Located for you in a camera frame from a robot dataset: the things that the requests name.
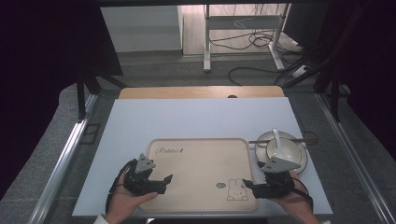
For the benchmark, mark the white ceramic spoon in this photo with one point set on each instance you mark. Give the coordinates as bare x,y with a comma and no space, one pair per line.
276,138

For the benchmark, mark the white power strip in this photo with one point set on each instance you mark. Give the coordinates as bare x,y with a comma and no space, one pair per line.
300,71

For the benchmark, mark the beige tray with rabbit print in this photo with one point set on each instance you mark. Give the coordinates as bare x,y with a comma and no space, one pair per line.
199,174

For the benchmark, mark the person's left hand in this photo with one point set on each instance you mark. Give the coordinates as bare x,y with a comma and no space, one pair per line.
124,202

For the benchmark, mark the brown chopstick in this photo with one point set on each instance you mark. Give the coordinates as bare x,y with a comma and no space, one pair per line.
258,141
308,141

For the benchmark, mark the white plate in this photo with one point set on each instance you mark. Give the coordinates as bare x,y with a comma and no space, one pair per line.
303,155

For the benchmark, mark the black metal stand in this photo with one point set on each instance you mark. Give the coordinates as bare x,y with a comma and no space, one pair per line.
334,93
81,93

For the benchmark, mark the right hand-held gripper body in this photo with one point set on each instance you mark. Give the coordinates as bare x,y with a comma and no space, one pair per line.
278,165

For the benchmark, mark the white left sleeve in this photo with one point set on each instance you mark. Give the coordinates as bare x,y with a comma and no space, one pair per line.
101,219

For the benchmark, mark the wooden table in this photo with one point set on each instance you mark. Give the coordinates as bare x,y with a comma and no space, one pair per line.
193,92

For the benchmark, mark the white desk frame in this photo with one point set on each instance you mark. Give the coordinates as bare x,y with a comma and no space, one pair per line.
207,46

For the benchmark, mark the dark curtain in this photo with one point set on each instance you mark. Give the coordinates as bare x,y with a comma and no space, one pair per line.
37,77
373,62

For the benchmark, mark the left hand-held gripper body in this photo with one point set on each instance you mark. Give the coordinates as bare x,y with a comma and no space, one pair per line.
144,165

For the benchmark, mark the silver metal rail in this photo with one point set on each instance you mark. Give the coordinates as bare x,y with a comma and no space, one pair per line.
65,155
351,149

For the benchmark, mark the white sleeve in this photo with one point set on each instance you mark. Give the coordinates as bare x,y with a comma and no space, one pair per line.
101,219
325,222

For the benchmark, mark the white right sleeve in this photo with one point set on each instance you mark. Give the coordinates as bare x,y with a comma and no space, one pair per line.
325,222

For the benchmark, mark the black floor frame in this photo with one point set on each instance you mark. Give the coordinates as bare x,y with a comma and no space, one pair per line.
90,133

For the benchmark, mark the white cabinet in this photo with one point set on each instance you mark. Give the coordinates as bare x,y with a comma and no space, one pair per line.
140,28

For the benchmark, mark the person's right hand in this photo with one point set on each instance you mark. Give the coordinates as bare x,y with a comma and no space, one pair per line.
295,203

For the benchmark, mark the white bowl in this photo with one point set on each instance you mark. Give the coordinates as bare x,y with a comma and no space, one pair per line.
288,151

